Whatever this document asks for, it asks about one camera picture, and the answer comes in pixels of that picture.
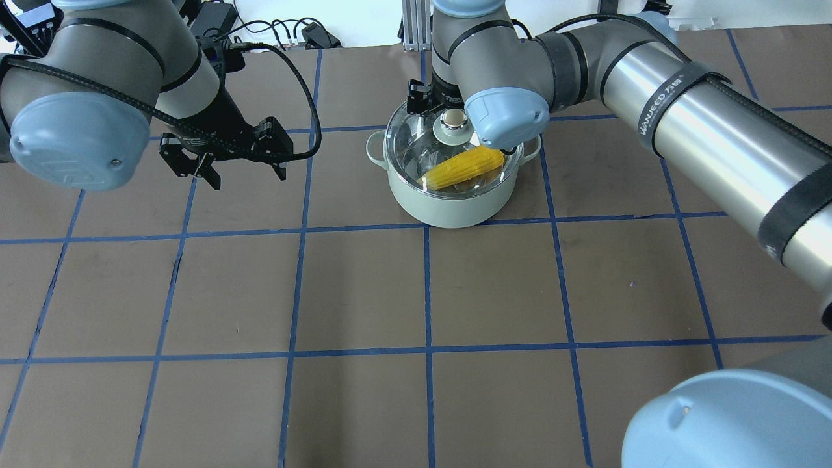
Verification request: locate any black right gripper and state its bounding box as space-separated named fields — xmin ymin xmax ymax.
xmin=406 ymin=79 xmax=465 ymax=115

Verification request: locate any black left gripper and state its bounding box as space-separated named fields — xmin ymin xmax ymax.
xmin=159 ymin=116 xmax=294 ymax=190

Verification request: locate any glass pot lid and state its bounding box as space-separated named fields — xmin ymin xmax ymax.
xmin=382 ymin=105 xmax=540 ymax=200

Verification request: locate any yellow corn cob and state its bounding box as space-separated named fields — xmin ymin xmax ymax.
xmin=417 ymin=146 xmax=507 ymax=190

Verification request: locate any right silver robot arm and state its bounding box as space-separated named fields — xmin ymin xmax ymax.
xmin=430 ymin=1 xmax=831 ymax=467

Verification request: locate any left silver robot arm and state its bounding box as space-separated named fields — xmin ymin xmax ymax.
xmin=2 ymin=1 xmax=296 ymax=192

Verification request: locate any pale green cooking pot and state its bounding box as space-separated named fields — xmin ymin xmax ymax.
xmin=365 ymin=103 xmax=541 ymax=229

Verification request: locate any black power adapter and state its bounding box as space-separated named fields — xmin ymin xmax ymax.
xmin=190 ymin=2 xmax=238 ymax=36

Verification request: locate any aluminium frame post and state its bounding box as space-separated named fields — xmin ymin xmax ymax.
xmin=401 ymin=0 xmax=433 ymax=51

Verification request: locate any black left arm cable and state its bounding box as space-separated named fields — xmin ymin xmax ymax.
xmin=0 ymin=41 xmax=323 ymax=163

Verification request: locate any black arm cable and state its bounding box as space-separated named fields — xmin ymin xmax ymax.
xmin=0 ymin=41 xmax=323 ymax=163
xmin=546 ymin=12 xmax=832 ymax=160

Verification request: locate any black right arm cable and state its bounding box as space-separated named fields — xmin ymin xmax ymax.
xmin=546 ymin=12 xmax=832 ymax=160

